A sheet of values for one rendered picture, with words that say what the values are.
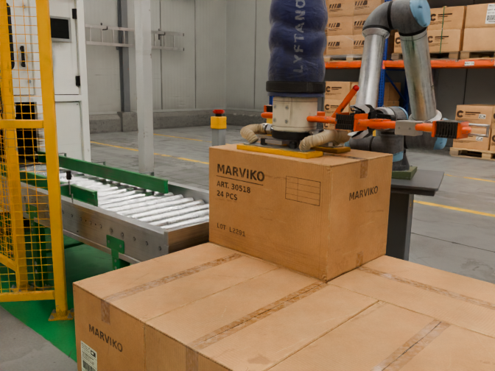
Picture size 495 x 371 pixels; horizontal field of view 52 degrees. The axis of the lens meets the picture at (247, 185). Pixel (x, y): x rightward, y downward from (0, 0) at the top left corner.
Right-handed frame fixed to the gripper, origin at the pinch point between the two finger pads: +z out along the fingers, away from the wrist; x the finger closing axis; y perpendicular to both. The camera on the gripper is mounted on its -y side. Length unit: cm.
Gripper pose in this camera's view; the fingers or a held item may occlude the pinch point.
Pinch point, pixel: (355, 121)
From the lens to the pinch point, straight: 182.5
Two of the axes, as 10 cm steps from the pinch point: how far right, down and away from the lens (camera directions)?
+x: 0.2, -9.8, -2.0
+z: -6.8, 1.4, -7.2
